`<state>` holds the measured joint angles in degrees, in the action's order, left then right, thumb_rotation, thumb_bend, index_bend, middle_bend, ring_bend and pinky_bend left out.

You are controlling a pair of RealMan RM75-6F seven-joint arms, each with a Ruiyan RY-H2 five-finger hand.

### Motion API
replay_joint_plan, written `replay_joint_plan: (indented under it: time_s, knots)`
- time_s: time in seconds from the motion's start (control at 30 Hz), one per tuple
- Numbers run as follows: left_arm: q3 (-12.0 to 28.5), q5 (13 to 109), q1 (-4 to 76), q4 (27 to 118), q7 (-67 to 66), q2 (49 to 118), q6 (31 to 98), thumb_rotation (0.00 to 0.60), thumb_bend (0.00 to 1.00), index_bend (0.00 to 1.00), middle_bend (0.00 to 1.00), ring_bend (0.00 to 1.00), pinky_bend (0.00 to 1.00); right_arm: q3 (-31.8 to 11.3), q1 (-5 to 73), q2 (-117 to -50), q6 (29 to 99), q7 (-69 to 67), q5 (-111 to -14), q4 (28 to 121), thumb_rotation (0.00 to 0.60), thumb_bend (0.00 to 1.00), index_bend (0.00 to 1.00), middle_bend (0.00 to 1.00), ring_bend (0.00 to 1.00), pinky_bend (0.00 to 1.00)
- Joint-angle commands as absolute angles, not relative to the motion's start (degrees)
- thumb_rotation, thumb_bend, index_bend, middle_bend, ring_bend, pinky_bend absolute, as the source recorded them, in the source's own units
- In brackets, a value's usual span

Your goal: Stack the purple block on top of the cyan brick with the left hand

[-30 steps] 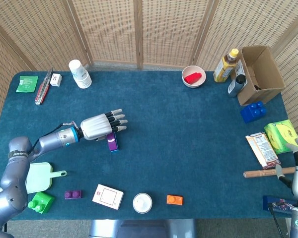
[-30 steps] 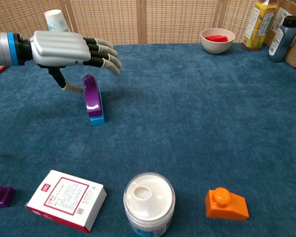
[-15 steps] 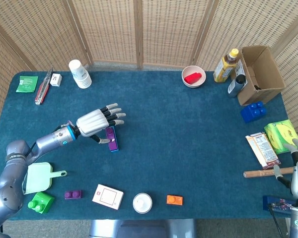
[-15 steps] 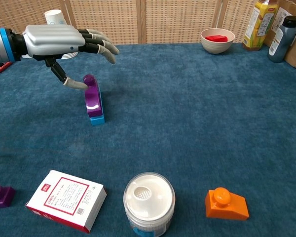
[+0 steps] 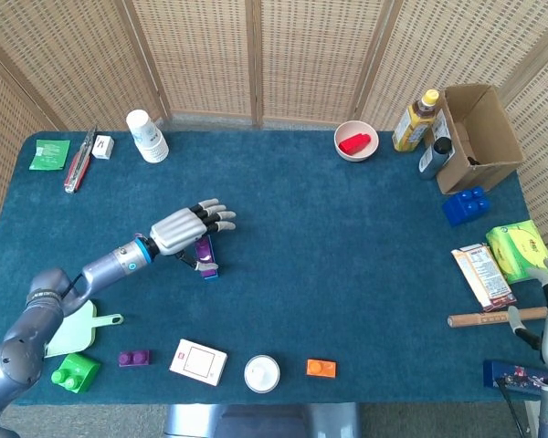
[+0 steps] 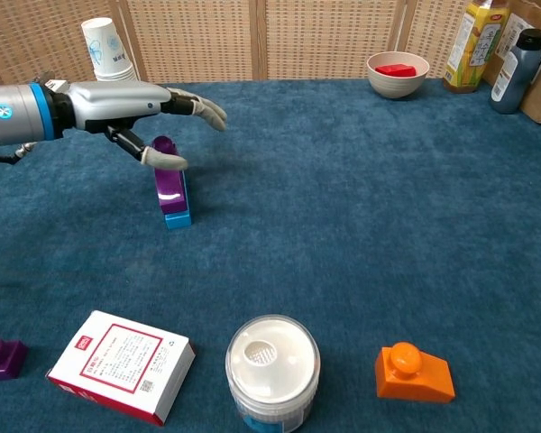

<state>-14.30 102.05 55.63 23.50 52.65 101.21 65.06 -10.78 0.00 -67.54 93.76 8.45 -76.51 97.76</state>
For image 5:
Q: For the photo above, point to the yellow tea bottle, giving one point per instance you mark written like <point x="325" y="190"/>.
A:
<point x="411" y="130"/>

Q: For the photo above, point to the blue toy block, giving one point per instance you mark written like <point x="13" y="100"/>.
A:
<point x="463" y="210"/>

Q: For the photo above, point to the stack of white paper cups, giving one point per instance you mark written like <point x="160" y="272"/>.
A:
<point x="150" y="139"/>

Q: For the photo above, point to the cyan long toy block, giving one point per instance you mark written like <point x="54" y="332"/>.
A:
<point x="212" y="275"/>

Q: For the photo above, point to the purple tall toy block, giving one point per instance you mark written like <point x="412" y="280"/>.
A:
<point x="204" y="251"/>

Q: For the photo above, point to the white lidded jar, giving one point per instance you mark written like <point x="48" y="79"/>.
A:
<point x="261" y="374"/>

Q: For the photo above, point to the white box with red print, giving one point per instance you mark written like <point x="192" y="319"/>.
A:
<point x="198" y="362"/>

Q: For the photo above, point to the red object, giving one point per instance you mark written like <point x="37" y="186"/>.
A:
<point x="354" y="144"/>

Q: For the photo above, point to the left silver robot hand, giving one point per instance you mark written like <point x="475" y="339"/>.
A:
<point x="175" y="230"/>

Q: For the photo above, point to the blue carpet mat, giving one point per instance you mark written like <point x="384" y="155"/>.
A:
<point x="324" y="228"/>

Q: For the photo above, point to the orange toy block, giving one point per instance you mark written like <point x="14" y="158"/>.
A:
<point x="322" y="368"/>

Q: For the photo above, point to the green toy block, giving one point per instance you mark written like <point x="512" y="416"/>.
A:
<point x="80" y="369"/>

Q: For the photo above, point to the bamboo folding screen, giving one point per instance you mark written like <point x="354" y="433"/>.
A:
<point x="210" y="55"/>

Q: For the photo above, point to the small white box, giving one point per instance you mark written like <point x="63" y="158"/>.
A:
<point x="102" y="147"/>

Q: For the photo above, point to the red utility knife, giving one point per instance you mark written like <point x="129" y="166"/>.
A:
<point x="77" y="169"/>

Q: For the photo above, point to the wooden stick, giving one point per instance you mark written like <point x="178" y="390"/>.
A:
<point x="475" y="319"/>

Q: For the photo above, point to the mint green dustpan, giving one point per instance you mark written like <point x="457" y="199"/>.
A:
<point x="80" y="330"/>

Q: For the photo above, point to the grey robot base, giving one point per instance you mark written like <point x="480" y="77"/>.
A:
<point x="256" y="422"/>

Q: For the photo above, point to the small purple block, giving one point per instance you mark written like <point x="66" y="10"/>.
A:
<point x="134" y="359"/>

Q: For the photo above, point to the lime green snack bag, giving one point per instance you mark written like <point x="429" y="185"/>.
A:
<point x="513" y="246"/>

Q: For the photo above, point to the beige bowl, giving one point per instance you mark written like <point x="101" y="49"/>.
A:
<point x="347" y="155"/>

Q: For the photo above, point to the cardboard box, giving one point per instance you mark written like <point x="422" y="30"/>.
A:
<point x="484" y="178"/>

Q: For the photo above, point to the flat orange white carton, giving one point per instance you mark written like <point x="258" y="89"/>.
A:
<point x="484" y="274"/>

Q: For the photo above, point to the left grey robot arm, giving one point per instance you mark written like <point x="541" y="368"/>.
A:
<point x="109" y="270"/>

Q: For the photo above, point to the green sachet packet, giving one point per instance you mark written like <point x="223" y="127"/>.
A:
<point x="49" y="155"/>

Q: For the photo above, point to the dark blue patterned box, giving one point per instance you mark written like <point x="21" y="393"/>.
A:
<point x="511" y="374"/>

